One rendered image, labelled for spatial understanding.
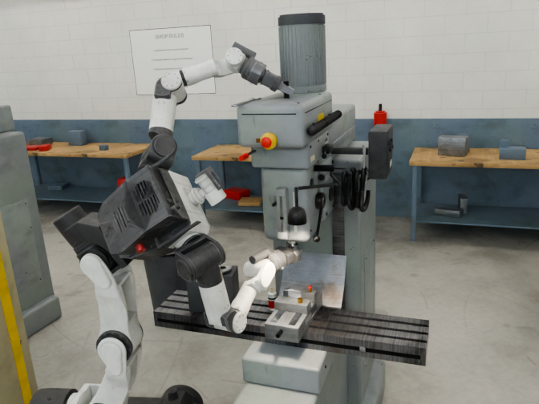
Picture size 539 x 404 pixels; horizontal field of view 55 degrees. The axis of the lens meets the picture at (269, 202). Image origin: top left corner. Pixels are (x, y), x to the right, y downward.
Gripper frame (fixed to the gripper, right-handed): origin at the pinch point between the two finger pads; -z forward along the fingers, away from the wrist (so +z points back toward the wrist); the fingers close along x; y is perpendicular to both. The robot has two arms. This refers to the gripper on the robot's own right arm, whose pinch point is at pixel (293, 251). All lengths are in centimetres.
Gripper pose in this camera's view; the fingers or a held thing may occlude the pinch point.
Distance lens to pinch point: 225.6
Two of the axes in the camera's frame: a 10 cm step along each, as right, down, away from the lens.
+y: 0.4, 9.6, 2.8
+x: -8.0, -1.4, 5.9
